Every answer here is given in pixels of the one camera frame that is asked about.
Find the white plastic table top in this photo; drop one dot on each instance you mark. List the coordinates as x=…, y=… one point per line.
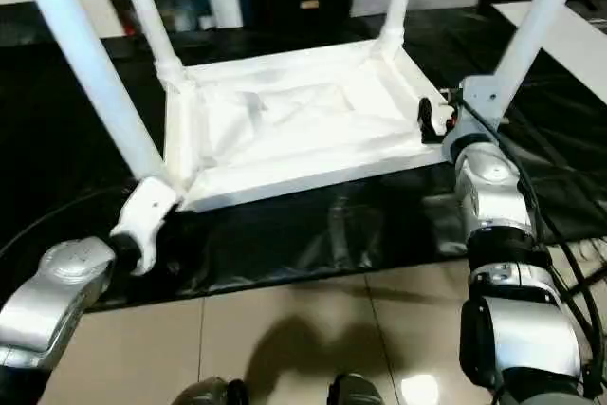
x=308, y=115

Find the white leg with black mark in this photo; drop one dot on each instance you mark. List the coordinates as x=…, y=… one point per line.
x=85, y=68

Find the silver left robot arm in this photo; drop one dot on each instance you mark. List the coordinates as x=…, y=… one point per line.
x=47, y=291

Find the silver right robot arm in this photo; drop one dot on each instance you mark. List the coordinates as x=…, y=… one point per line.
x=521, y=329

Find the white flat board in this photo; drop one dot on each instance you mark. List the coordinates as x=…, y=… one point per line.
x=578, y=44

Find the black work mat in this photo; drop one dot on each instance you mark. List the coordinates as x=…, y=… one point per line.
x=284, y=244

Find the small white jar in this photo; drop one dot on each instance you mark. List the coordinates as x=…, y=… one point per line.
x=205, y=23

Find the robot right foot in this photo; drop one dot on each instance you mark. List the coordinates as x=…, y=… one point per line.
x=355, y=391

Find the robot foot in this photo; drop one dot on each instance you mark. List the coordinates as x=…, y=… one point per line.
x=208, y=393
x=355, y=391

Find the red bottle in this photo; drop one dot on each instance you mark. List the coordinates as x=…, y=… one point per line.
x=127, y=25

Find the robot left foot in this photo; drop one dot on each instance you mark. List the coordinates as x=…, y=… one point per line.
x=208, y=393

